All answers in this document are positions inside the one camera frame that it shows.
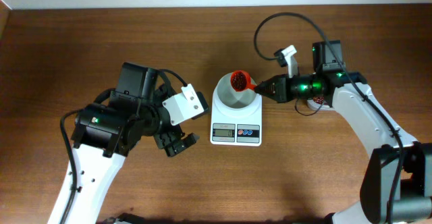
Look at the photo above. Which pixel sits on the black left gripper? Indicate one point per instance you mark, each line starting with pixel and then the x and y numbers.
pixel 166 142

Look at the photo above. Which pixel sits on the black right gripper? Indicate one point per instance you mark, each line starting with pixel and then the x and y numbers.
pixel 281 88

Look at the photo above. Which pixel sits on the orange measuring scoop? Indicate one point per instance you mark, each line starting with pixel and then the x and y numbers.
pixel 241 81

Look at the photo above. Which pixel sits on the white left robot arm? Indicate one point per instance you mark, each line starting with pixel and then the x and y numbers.
pixel 89 174

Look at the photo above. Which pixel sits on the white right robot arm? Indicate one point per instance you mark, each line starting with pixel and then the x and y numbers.
pixel 397 184

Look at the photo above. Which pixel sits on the white digital kitchen scale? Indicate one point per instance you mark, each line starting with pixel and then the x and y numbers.
pixel 237 127

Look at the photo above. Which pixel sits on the clear plastic container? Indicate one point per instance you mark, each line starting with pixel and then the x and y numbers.
pixel 322 107

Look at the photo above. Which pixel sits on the red adzuki beans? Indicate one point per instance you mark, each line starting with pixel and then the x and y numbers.
pixel 319 100

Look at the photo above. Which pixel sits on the white round bowl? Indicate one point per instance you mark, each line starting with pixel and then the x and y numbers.
pixel 228 97

